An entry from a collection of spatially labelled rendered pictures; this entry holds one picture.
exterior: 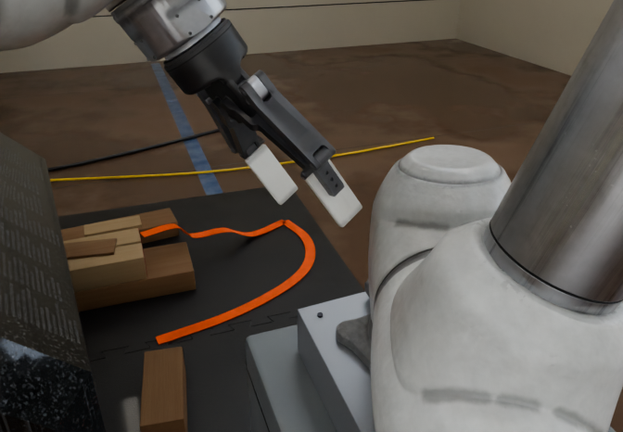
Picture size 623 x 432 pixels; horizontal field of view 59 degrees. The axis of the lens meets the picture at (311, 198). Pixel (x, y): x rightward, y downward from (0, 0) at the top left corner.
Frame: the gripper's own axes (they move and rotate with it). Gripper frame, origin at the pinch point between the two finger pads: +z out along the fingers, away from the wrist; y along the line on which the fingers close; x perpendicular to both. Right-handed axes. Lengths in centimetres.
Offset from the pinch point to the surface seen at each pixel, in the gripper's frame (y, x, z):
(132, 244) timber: -173, -18, 44
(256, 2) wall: -532, 252, 46
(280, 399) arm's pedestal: -9.9, -17.1, 23.1
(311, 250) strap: -162, 36, 100
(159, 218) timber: -209, -1, 55
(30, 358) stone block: -57, -44, 11
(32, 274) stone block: -82, -37, 6
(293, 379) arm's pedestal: -12.0, -14.1, 24.1
